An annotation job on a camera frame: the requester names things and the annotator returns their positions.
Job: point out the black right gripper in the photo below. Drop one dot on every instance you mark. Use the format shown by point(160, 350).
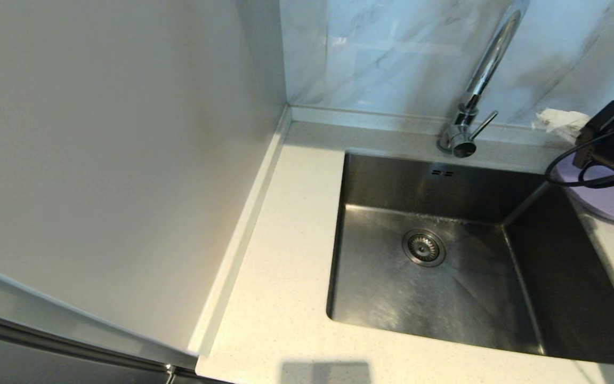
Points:
point(613, 144)

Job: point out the chrome gooseneck kitchen faucet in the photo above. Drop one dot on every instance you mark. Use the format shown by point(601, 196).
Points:
point(491, 58)

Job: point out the stainless steel sink basin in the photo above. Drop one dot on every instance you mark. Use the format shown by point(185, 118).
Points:
point(445, 314)

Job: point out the round metal drain strainer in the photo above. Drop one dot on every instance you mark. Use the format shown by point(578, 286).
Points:
point(423, 248)

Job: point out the tall white-sided grey cabinet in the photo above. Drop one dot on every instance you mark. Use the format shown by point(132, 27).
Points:
point(99, 160)

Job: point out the chrome cabinet trim bar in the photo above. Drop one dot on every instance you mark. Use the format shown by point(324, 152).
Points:
point(72, 338)

